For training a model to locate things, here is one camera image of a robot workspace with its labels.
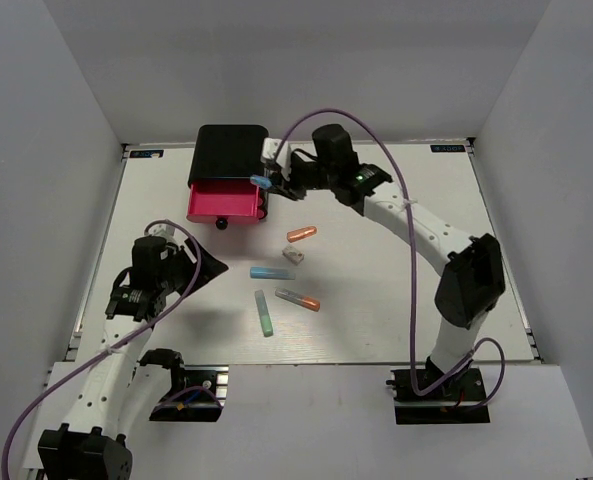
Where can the black drawer cabinet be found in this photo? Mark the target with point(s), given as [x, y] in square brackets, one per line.
[227, 152]

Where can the orange capped clear highlighter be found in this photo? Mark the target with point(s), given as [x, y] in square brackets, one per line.
[298, 299]

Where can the pink top drawer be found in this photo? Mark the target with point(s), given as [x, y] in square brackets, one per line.
[223, 202]

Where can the blue highlighter pen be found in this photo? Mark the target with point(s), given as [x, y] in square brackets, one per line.
[267, 273]

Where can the left blue table label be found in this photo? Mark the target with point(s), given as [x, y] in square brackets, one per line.
[146, 154]

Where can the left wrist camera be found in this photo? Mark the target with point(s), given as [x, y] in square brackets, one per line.
[162, 230]

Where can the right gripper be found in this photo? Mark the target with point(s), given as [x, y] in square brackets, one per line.
[286, 182]

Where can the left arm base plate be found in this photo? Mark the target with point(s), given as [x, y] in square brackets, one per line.
[198, 395]

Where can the right blue table label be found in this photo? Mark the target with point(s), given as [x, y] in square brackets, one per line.
[447, 148]

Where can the blue table label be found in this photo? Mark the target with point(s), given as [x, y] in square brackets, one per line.
[146, 154]
[447, 148]

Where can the pink lower drawer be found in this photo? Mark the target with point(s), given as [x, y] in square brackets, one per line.
[262, 204]

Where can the pink drawer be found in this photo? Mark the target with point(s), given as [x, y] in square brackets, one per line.
[223, 202]
[262, 204]

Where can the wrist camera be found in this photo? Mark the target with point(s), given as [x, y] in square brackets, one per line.
[276, 156]
[162, 230]

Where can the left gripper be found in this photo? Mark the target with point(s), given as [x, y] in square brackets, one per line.
[210, 268]

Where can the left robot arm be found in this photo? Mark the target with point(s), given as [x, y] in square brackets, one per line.
[129, 379]

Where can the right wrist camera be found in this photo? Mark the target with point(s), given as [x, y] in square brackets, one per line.
[276, 156]

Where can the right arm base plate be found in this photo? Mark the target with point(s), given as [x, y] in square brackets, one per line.
[455, 402]

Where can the blue pen refill case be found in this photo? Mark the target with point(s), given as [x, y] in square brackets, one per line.
[261, 182]

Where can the green highlighter pen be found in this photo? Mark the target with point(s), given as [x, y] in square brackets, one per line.
[263, 313]

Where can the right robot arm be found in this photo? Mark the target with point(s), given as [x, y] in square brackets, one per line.
[470, 268]

